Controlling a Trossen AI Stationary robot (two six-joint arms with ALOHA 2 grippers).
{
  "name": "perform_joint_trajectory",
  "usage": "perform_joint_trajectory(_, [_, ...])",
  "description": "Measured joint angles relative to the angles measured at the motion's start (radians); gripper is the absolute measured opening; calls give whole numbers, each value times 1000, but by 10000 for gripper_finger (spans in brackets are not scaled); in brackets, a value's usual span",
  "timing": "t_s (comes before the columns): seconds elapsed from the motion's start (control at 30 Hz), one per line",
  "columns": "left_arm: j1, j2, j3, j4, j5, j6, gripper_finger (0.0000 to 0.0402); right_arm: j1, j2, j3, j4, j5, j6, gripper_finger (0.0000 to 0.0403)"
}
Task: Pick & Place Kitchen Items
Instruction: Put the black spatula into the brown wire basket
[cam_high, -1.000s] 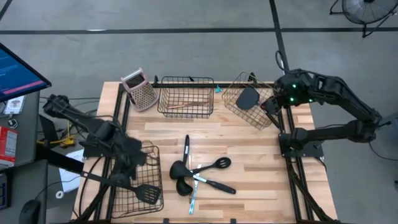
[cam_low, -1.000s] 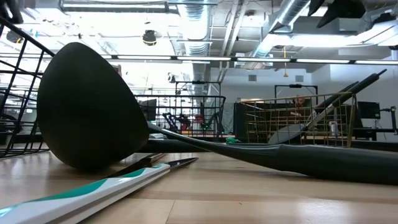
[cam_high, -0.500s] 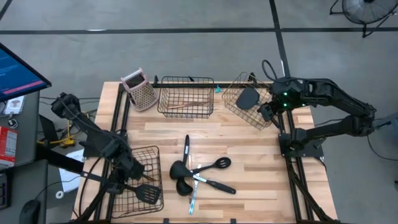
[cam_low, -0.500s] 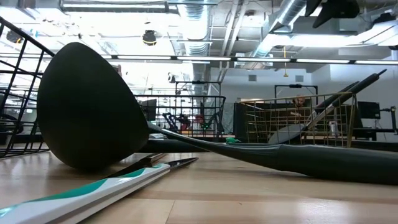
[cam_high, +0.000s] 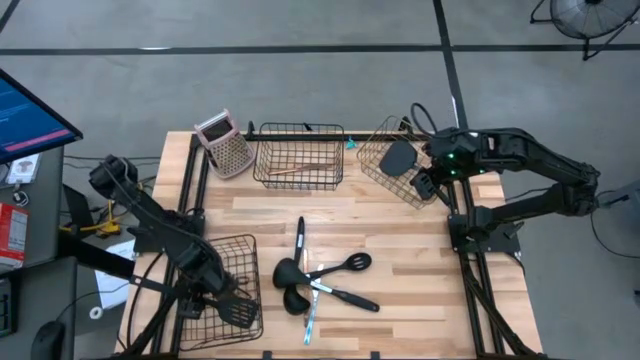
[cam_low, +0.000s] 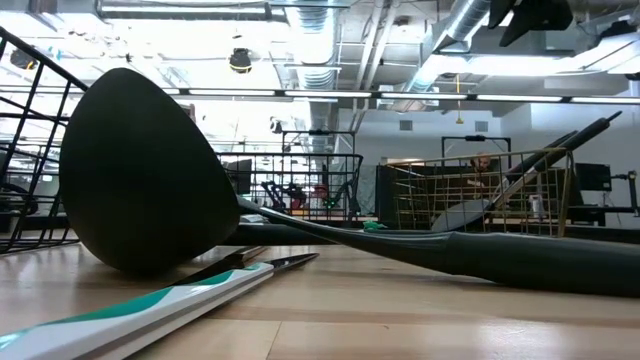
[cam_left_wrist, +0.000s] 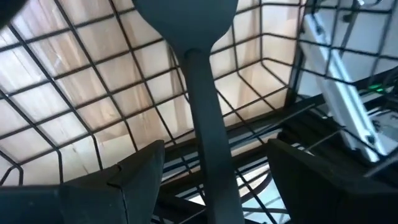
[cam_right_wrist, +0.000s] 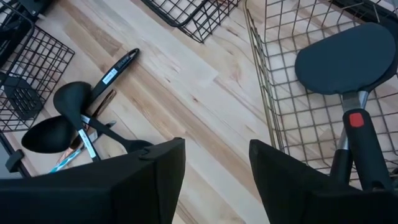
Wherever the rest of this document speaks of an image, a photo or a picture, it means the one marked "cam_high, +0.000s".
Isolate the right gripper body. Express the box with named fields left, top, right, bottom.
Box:
left=410, top=168, right=442, bottom=202

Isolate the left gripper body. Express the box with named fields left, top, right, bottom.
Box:
left=188, top=262, right=236, bottom=304

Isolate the black slotted turner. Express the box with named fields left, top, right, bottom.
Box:
left=202, top=295, right=260, bottom=330

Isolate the black solid spatula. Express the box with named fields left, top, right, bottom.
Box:
left=378, top=140, right=426, bottom=179

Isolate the small black ladle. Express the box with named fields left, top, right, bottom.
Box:
left=282, top=215, right=312, bottom=316

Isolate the teal white handled knife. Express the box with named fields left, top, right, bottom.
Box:
left=302, top=263, right=325, bottom=347

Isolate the large black ladle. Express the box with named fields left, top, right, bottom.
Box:
left=272, top=257, right=381, bottom=314

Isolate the white paper sheet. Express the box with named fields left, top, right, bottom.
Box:
left=93, top=238, right=137, bottom=310

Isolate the black slotted spoon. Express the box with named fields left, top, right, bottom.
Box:
left=305, top=252, right=374, bottom=281

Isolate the yellow tool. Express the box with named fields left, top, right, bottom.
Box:
left=59, top=199, right=124, bottom=239

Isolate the copper-coloured cutlery piece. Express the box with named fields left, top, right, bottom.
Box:
left=268, top=162, right=335, bottom=177

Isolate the pink box grater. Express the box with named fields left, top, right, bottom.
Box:
left=193, top=108, right=256, bottom=180

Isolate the black computer mouse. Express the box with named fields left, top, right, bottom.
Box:
left=29, top=319, right=67, bottom=360

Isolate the grey desk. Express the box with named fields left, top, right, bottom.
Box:
left=0, top=147, right=79, bottom=360

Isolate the computer keyboard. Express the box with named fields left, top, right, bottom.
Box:
left=0, top=277, right=19, bottom=339

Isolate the red cardboard box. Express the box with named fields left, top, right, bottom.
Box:
left=0, top=202, right=30, bottom=271

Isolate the white card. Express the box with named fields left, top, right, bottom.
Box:
left=4, top=153, right=42, bottom=185

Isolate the round floor fan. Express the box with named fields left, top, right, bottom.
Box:
left=529, top=0, right=640, bottom=62

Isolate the large computer monitor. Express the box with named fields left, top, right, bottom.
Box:
left=0, top=68, right=84, bottom=165

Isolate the black wire basket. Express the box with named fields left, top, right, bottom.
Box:
left=178, top=233, right=265, bottom=352
left=252, top=122, right=346, bottom=192

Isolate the gold wire basket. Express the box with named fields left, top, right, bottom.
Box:
left=355, top=115, right=441, bottom=210

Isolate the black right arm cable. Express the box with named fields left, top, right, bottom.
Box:
left=409, top=102, right=439, bottom=139

